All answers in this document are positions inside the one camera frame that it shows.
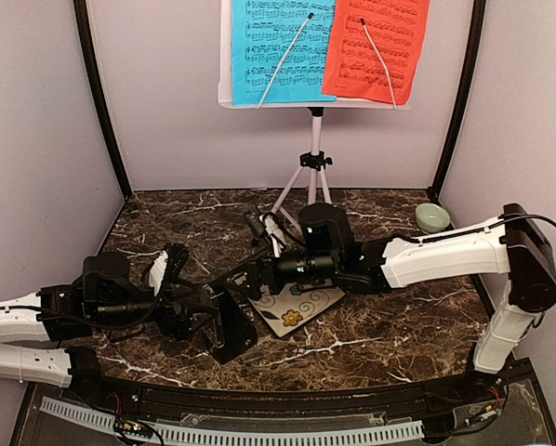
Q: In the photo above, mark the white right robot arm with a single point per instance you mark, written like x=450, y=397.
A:
x=511, y=244

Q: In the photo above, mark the blue sheet music paper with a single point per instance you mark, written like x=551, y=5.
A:
x=279, y=51

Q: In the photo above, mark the floral square ceramic plate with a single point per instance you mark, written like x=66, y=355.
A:
x=288, y=311

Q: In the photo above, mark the pale green ceramic bowl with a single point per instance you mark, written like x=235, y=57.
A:
x=432, y=218

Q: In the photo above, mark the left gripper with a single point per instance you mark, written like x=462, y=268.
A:
x=181, y=328

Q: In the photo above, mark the black metronome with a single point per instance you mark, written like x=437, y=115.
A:
x=240, y=333

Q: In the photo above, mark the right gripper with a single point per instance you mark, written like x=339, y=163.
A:
x=255, y=272

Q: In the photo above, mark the white perforated music stand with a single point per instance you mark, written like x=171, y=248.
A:
x=314, y=161

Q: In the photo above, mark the grey slotted cable duct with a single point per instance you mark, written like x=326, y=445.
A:
x=197, y=429

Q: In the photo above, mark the red sheet music paper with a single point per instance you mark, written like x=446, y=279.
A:
x=374, y=49

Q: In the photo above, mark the clear plastic metronome cover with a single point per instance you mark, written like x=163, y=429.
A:
x=209, y=298

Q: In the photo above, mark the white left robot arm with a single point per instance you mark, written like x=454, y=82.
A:
x=102, y=298

